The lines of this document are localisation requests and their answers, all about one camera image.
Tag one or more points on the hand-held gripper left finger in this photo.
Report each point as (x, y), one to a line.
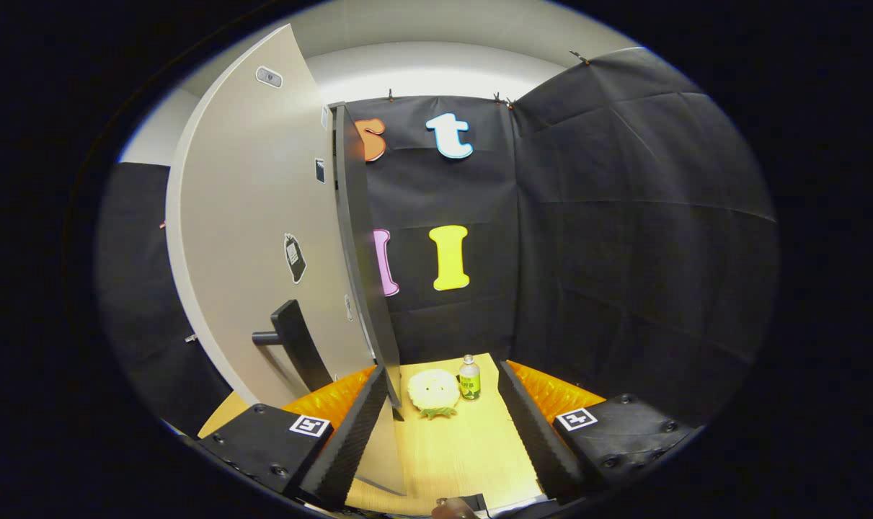
(349, 440)

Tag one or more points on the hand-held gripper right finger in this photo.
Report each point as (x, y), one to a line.
(533, 432)

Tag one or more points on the grey shoe cabinet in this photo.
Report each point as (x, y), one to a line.
(353, 216)

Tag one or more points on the beige shoe cabinet door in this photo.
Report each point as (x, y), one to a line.
(249, 216)

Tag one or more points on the green drink bottle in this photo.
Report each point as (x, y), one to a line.
(469, 382)

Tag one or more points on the yellow plush toy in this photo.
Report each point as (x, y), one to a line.
(434, 389)

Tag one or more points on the black backdrop cloth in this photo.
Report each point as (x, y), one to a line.
(623, 252)

